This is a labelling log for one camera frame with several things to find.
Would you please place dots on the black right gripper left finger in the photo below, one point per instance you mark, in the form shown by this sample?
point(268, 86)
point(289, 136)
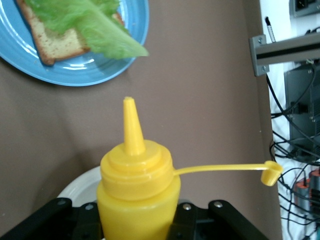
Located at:
point(50, 222)

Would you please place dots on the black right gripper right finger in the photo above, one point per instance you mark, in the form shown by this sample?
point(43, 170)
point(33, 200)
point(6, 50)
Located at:
point(225, 222)

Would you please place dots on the yellow squeeze bottle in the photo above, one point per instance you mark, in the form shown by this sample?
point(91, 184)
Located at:
point(135, 195)

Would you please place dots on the brown bread slice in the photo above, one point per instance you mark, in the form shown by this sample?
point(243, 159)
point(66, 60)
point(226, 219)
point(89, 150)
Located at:
point(57, 45)

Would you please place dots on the green lettuce leaf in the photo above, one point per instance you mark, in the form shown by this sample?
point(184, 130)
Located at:
point(100, 30)

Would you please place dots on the cream white plate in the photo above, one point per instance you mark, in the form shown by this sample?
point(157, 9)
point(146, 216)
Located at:
point(80, 185)

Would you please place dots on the blue plate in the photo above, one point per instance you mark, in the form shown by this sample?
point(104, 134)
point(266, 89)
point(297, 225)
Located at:
point(75, 72)

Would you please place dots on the red black connector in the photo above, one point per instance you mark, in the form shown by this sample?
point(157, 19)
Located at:
point(301, 192)
point(315, 190)

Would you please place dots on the black equipment box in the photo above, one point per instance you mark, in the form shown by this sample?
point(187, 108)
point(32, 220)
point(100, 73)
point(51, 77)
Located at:
point(302, 120)

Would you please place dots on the black ribbed probe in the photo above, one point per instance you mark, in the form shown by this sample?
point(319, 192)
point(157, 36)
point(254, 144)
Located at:
point(270, 30)

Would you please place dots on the grey socket device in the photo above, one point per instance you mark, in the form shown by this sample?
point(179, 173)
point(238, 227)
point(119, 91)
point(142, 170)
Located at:
point(305, 7)

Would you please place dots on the aluminium bracket profile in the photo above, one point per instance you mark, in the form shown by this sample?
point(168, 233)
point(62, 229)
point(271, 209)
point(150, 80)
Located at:
point(287, 50)

